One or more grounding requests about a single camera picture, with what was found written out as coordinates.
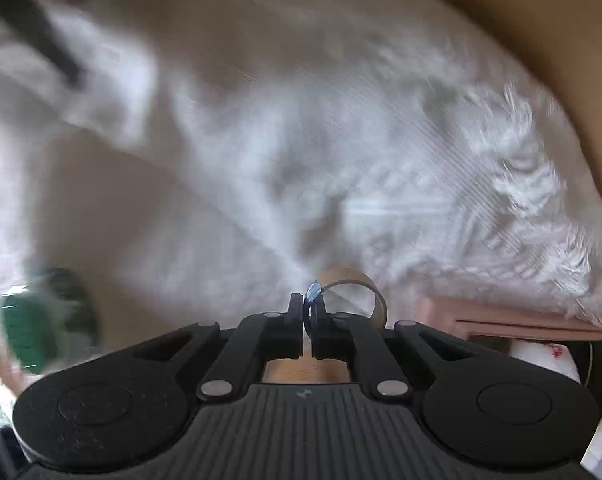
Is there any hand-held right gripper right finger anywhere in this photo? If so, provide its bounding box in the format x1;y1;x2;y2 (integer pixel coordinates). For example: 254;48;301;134
305;280;474;402

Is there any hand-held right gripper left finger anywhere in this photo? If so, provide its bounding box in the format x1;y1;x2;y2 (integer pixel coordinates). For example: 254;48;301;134
131;292;305;402

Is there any clear tape roll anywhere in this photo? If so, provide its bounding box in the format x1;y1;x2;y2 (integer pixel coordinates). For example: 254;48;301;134
308;269;388;332

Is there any green soft pouch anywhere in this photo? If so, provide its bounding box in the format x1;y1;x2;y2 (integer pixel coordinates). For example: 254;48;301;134
0;267;104;375

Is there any white textured blanket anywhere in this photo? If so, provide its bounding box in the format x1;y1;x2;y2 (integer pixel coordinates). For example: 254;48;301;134
0;0;602;376

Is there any white cloth with red mark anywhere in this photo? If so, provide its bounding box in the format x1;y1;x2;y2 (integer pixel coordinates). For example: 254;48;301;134
510;337;585;387

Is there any pink wooden frame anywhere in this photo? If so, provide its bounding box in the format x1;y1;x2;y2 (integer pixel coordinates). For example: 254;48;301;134
415;297;602;343

